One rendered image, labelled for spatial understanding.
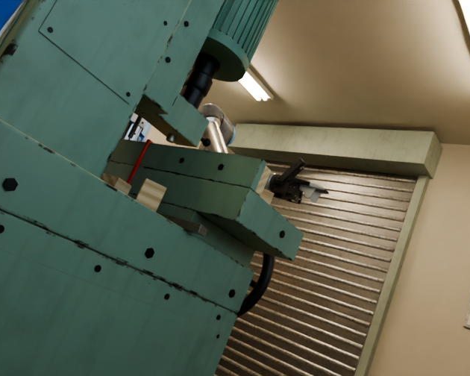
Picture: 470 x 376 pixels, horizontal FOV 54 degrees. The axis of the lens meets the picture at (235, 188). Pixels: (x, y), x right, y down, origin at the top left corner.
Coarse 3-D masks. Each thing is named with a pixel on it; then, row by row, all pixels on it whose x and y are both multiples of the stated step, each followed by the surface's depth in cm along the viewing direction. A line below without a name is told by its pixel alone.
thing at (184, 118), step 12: (180, 96) 95; (180, 108) 95; (192, 108) 98; (156, 120) 95; (168, 120) 93; (180, 120) 96; (192, 120) 99; (204, 120) 101; (168, 132) 99; (180, 132) 96; (192, 132) 99; (180, 144) 103; (192, 144) 100
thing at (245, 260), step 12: (168, 204) 84; (180, 216) 81; (192, 216) 79; (216, 228) 85; (204, 240) 83; (216, 240) 85; (228, 240) 88; (228, 252) 88; (240, 252) 91; (252, 252) 94
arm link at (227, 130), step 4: (224, 116) 194; (224, 120) 194; (228, 120) 198; (224, 124) 194; (228, 124) 197; (232, 124) 201; (220, 128) 194; (224, 128) 195; (228, 128) 198; (232, 128) 200; (224, 132) 196; (228, 132) 198; (232, 132) 200; (224, 136) 196; (228, 136) 199; (232, 136) 201; (224, 140) 197; (228, 140) 201; (232, 140) 203; (228, 144) 203; (200, 148) 196; (204, 148) 195
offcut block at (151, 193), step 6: (150, 180) 74; (144, 186) 73; (150, 186) 73; (156, 186) 74; (162, 186) 74; (144, 192) 73; (150, 192) 73; (156, 192) 74; (162, 192) 74; (138, 198) 73; (144, 198) 73; (150, 198) 73; (156, 198) 73; (144, 204) 73; (150, 204) 73; (156, 204) 73; (156, 210) 73
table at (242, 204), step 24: (120, 168) 97; (144, 168) 93; (168, 192) 85; (192, 192) 82; (216, 192) 79; (240, 192) 76; (216, 216) 77; (240, 216) 74; (264, 216) 79; (240, 240) 90; (264, 240) 81; (288, 240) 86
